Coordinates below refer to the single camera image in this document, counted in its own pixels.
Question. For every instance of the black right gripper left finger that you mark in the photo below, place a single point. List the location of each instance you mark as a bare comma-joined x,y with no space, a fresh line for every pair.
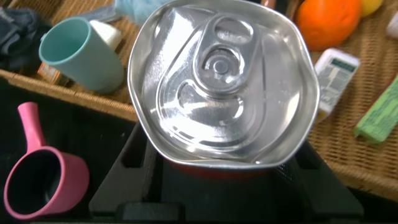
130,174

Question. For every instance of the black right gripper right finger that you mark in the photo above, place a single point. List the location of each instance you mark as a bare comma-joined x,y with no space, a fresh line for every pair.
323,193

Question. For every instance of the red Hi-Chew candy pack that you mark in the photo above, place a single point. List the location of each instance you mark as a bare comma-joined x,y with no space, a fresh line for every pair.
379,118

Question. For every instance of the small white juice carton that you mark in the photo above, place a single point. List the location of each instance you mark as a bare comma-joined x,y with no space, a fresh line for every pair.
335,77

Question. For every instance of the red soda can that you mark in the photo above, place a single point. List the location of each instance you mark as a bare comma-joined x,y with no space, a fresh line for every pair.
224,77

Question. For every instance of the wicker basket holding household items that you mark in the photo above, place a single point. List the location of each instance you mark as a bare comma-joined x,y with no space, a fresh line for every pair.
77,102

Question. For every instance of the black tablecloth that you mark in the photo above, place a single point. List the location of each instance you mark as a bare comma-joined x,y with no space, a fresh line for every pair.
102,137

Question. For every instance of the teal ceramic mug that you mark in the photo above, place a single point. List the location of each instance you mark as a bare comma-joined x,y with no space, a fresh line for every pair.
84,62

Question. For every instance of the light blue bath loofah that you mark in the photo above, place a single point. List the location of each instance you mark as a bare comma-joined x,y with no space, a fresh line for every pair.
133,9

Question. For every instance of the orange fruit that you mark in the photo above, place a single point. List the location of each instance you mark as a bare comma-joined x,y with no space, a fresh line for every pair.
326,21

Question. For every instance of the grey crumpled cloth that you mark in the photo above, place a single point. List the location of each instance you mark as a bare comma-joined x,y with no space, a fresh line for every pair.
18,34

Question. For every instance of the yellow mango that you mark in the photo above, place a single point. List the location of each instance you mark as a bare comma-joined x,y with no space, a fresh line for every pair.
371,6

